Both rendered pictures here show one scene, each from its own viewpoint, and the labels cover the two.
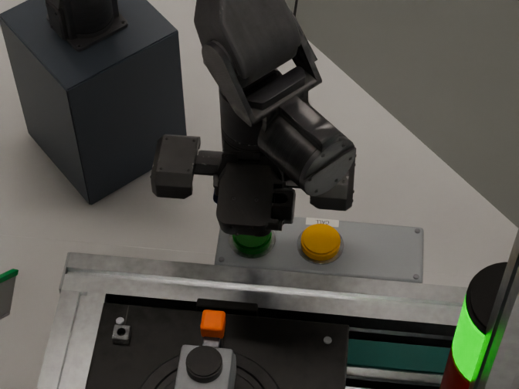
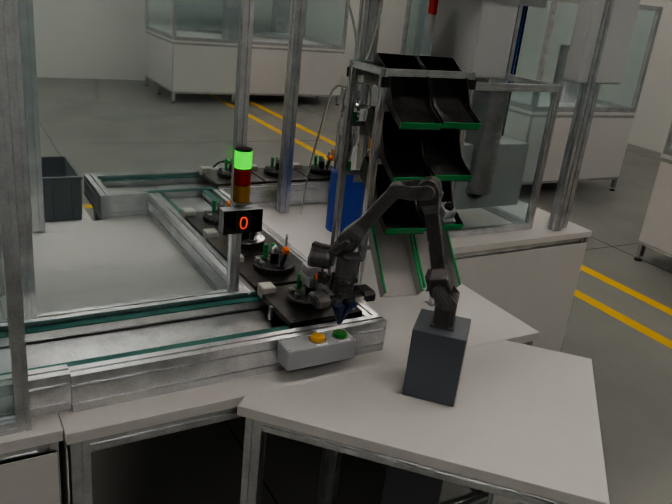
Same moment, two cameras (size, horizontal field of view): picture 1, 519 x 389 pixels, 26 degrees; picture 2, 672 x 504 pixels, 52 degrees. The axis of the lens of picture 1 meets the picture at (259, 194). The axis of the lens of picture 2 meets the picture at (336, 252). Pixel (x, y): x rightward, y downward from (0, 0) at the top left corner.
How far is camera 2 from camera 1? 2.24 m
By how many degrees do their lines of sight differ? 99
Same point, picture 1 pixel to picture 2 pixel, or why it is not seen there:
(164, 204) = (389, 378)
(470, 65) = not seen: outside the picture
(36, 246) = not seen: hidden behind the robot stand
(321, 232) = (319, 337)
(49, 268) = (402, 353)
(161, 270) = (356, 323)
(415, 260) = (284, 344)
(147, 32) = (420, 326)
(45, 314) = (388, 345)
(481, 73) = not seen: outside the picture
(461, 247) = (275, 398)
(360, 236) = (307, 344)
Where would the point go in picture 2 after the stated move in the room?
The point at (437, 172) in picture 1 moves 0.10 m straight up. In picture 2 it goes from (303, 418) to (307, 384)
